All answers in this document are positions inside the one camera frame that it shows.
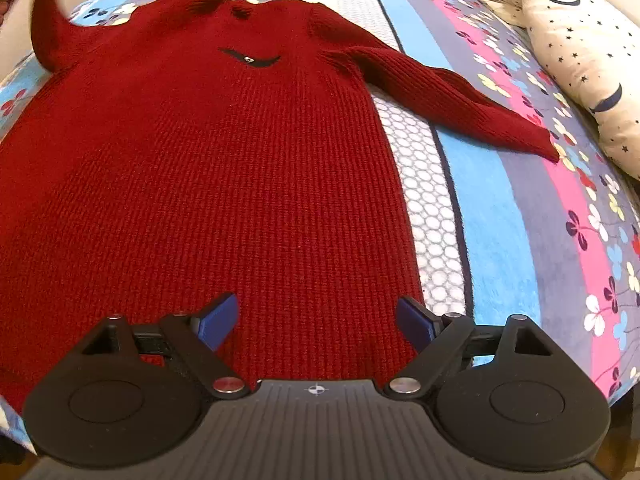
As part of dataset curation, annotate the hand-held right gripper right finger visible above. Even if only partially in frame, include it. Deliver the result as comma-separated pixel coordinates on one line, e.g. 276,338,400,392
384,296,552,401

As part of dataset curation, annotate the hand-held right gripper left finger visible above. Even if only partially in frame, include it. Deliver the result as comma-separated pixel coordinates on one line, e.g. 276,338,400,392
75,292,252,401

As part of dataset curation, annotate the red knit sweater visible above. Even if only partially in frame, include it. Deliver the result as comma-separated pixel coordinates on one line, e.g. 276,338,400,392
0,0,561,401

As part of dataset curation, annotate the striped floral blanket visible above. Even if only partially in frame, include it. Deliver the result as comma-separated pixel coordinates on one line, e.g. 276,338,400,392
0,0,640,448

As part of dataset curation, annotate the cream star print pillow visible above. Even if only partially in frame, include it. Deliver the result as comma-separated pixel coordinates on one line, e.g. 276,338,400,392
469,0,640,181

